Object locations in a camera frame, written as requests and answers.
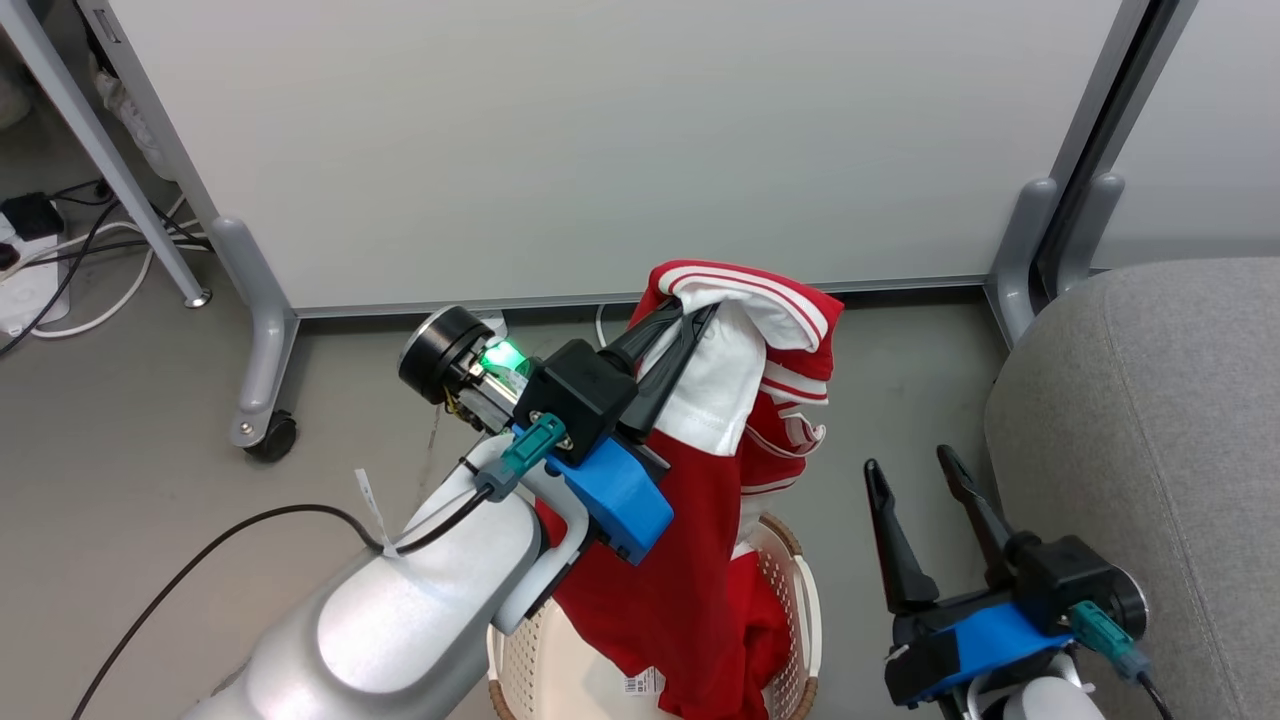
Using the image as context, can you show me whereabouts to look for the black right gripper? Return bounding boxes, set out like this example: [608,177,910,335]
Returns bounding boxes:
[864,445,1151,709]

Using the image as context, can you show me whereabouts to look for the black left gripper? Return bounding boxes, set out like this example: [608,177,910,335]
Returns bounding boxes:
[398,298,723,471]

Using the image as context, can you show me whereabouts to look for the red and white garment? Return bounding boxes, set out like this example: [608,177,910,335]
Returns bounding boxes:
[535,260,845,720]

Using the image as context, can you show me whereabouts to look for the grey fabric sofa seat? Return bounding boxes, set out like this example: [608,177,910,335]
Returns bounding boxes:
[984,257,1280,720]

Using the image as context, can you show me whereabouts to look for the cream perforated laundry basket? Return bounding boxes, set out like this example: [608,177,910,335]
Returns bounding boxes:
[487,512,824,720]

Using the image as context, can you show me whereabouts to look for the large white partition panel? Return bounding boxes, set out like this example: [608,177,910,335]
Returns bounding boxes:
[75,0,1156,321]

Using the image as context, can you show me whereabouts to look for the short grey partition foot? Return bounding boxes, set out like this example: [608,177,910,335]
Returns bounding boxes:
[984,177,1060,348]
[1054,172,1127,297]

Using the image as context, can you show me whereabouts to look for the black caster wheel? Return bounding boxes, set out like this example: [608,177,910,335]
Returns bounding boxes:
[244,409,299,464]

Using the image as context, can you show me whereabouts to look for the grey partition foot with caster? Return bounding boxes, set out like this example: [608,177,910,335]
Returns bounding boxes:
[208,214,302,451]

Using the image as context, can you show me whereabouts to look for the narrow white partition panel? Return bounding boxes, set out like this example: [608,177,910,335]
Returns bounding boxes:
[1035,0,1280,301]

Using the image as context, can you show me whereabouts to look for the white crumpled bag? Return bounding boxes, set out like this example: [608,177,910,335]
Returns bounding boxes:
[93,68,179,183]

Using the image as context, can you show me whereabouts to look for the grey metal table leg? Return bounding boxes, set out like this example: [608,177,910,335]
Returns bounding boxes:
[0,0,213,309]

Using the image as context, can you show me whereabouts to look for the white power strip with plugs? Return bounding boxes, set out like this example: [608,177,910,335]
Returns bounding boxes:
[0,233,73,338]

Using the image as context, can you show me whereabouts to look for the black power adapter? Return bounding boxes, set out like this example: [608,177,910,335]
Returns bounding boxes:
[0,191,67,242]

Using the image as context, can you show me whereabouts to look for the coiled white cable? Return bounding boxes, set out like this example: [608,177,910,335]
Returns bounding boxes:
[595,300,641,348]

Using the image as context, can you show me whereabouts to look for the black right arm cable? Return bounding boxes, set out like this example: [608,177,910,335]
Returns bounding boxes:
[1066,600,1176,720]

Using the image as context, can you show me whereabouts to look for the white cable tie tag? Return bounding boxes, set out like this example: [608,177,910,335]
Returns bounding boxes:
[354,467,399,558]

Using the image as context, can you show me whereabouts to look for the long white floor cable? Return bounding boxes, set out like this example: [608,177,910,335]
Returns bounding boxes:
[28,195,213,340]

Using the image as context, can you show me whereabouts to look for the black floor cables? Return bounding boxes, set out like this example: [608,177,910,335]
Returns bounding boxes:
[0,178,213,358]

